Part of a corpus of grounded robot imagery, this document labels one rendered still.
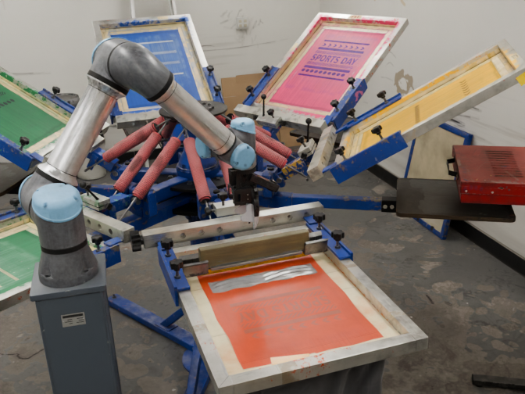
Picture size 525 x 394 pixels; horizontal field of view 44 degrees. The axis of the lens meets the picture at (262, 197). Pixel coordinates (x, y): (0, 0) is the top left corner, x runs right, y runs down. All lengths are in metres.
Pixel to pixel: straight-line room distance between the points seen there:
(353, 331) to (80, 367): 0.75
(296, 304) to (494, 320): 1.97
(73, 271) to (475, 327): 2.52
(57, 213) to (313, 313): 0.80
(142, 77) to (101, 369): 0.78
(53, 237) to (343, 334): 0.83
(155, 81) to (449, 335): 2.42
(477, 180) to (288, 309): 0.99
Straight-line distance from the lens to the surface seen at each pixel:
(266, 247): 2.18
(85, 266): 1.72
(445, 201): 2.78
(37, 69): 6.07
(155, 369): 3.39
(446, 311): 3.83
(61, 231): 1.66
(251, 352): 1.80
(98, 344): 1.79
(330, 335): 1.86
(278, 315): 1.95
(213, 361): 1.72
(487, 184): 2.58
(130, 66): 1.67
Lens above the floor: 2.01
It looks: 22 degrees down
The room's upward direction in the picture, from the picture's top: 2 degrees counter-clockwise
